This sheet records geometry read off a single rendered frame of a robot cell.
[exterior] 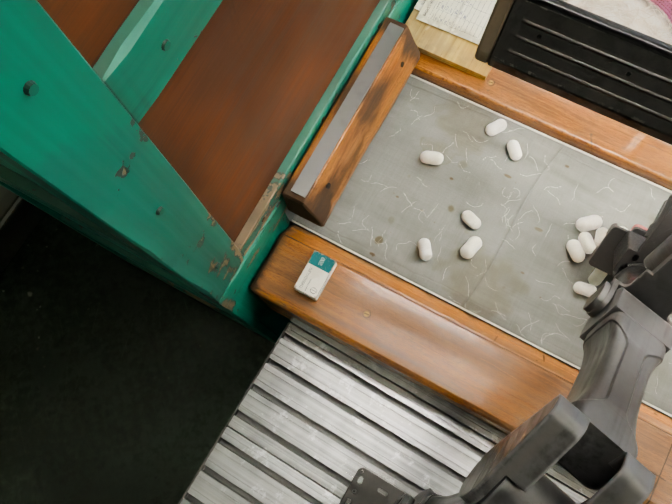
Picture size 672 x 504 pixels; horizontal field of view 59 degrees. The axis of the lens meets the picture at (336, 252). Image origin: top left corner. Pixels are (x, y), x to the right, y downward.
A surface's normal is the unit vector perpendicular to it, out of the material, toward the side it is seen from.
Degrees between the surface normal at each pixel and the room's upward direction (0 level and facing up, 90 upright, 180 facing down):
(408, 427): 0
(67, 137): 90
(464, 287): 0
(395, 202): 0
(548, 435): 23
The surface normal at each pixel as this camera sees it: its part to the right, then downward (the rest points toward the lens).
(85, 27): 0.88, 0.45
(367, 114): 0.77, 0.33
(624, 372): 0.40, -0.66
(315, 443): -0.05, -0.25
